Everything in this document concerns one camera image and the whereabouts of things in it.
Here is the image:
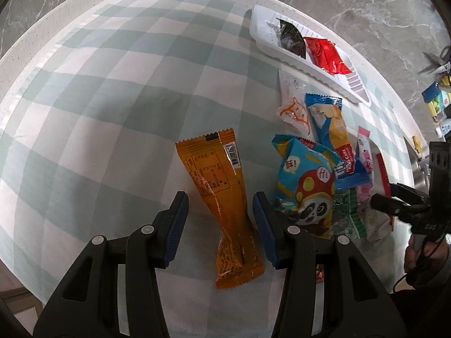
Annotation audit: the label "person's right hand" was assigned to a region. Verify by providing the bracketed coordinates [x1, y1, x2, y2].
[403, 235, 435, 282]

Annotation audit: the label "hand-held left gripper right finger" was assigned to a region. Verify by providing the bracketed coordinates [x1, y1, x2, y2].
[252, 191, 418, 338]

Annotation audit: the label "blue and yellow cake packet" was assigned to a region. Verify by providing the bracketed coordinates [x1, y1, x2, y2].
[304, 93, 372, 189]

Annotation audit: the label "orange snack packet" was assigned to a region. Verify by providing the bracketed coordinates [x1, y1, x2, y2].
[175, 128, 266, 290]

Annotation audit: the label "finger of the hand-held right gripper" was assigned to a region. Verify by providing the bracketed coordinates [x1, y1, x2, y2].
[370, 193, 425, 224]
[389, 182, 428, 202]

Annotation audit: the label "white crumpled snack packet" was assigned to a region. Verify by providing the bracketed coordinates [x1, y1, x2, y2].
[364, 204, 395, 242]

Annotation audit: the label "green snack packet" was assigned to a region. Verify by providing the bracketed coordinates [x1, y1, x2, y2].
[331, 188, 367, 240]

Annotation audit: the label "hanging scissors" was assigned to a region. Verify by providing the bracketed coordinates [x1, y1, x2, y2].
[417, 46, 451, 76]

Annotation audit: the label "white plastic tray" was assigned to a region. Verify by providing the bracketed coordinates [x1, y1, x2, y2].
[249, 5, 372, 106]

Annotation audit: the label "pink snack packet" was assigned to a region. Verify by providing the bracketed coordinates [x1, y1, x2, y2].
[355, 126, 375, 215]

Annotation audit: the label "clear packet with orange print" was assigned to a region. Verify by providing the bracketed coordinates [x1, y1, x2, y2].
[275, 70, 314, 136]

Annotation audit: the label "steel sink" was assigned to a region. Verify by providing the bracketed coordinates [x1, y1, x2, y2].
[405, 137, 432, 191]

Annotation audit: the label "person's right forearm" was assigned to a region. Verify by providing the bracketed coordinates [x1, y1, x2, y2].
[389, 250, 451, 328]

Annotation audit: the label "blue sponge pack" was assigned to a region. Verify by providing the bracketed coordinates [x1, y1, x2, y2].
[422, 82, 443, 114]

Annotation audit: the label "blue panda snack packet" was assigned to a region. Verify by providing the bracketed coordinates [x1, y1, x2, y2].
[271, 133, 342, 240]

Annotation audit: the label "black snack packet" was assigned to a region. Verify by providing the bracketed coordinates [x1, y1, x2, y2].
[276, 17, 307, 59]

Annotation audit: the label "red snack packet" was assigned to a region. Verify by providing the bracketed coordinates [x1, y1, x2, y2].
[303, 37, 353, 75]

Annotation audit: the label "black cable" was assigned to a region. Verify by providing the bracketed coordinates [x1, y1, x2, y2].
[392, 232, 445, 293]

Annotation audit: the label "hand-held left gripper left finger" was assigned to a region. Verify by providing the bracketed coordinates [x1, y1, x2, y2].
[33, 191, 190, 338]

